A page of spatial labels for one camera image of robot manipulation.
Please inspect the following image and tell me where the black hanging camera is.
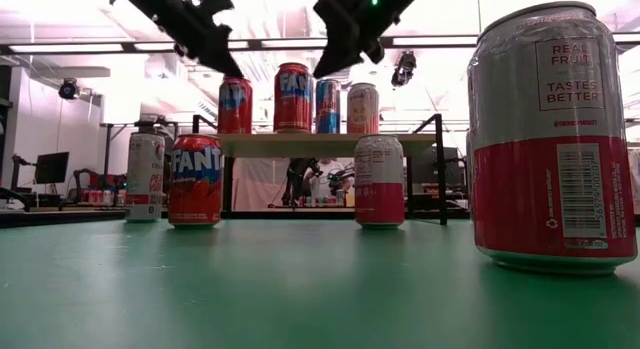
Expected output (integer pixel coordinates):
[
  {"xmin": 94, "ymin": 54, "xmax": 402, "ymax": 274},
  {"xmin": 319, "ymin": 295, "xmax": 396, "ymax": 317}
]
[{"xmin": 389, "ymin": 50, "xmax": 419, "ymax": 89}]

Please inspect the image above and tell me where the black background monitor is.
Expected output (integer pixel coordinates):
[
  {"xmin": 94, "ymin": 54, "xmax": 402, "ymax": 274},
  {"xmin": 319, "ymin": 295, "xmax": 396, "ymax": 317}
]
[{"xmin": 33, "ymin": 151, "xmax": 71, "ymax": 186}]

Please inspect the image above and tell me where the tall white Celsius can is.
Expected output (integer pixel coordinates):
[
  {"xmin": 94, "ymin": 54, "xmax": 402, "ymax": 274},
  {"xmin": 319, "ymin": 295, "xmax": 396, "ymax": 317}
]
[{"xmin": 124, "ymin": 131, "xmax": 166, "ymax": 224}]

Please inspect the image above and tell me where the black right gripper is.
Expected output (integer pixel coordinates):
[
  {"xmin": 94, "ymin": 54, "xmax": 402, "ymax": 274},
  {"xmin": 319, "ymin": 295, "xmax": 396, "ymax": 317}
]
[{"xmin": 313, "ymin": 0, "xmax": 401, "ymax": 79}]

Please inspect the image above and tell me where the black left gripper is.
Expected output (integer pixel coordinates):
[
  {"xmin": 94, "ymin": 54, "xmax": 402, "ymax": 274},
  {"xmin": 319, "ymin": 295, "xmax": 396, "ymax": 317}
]
[{"xmin": 97, "ymin": 0, "xmax": 245, "ymax": 79}]

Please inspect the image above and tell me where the white orange Spindrift can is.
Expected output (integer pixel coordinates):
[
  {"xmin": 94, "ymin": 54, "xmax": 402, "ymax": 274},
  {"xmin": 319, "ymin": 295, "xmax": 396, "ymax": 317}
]
[{"xmin": 346, "ymin": 82, "xmax": 380, "ymax": 135}]

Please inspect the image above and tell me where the black overhead light bar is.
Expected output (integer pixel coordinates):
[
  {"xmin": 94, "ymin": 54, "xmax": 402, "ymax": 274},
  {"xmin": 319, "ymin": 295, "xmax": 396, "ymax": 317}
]
[{"xmin": 0, "ymin": 35, "xmax": 640, "ymax": 56}]

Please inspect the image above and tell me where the wooden shelf black metal frame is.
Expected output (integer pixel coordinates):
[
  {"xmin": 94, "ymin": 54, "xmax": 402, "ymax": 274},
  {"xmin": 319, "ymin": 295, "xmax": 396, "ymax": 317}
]
[{"xmin": 192, "ymin": 112, "xmax": 449, "ymax": 226}]

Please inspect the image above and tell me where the black aluminium table frame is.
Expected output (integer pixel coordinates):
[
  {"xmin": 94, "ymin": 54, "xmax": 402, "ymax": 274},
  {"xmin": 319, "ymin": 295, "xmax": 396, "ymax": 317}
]
[{"xmin": 0, "ymin": 207, "xmax": 640, "ymax": 228}]

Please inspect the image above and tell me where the person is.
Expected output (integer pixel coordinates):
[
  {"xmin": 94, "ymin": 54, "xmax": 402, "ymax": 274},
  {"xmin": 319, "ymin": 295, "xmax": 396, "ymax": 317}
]
[{"xmin": 307, "ymin": 157, "xmax": 355, "ymax": 200}]

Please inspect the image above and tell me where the green table mat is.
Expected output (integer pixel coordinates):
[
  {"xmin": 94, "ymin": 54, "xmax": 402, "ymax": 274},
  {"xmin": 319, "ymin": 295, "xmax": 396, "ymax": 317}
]
[{"xmin": 0, "ymin": 218, "xmax": 640, "ymax": 349}]

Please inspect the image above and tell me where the blue silver Red Bull can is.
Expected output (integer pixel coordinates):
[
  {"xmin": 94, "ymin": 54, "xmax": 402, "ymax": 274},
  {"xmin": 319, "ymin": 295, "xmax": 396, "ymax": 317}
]
[{"xmin": 314, "ymin": 77, "xmax": 342, "ymax": 135}]

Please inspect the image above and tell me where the red Fanta can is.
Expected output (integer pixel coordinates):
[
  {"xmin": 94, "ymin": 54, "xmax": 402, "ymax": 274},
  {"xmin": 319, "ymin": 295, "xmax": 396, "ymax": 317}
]
[
  {"xmin": 167, "ymin": 133, "xmax": 224, "ymax": 229},
  {"xmin": 217, "ymin": 74, "xmax": 254, "ymax": 135},
  {"xmin": 272, "ymin": 62, "xmax": 315, "ymax": 134}
]

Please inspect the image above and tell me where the white red Spindrift can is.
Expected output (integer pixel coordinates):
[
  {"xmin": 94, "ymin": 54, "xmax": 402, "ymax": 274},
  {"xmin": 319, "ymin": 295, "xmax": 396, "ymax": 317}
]
[
  {"xmin": 467, "ymin": 1, "xmax": 639, "ymax": 276},
  {"xmin": 353, "ymin": 133, "xmax": 405, "ymax": 231}
]

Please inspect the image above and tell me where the black dome camera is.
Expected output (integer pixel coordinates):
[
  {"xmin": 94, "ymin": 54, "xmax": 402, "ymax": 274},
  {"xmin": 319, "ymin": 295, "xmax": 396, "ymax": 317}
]
[{"xmin": 57, "ymin": 77, "xmax": 82, "ymax": 101}]

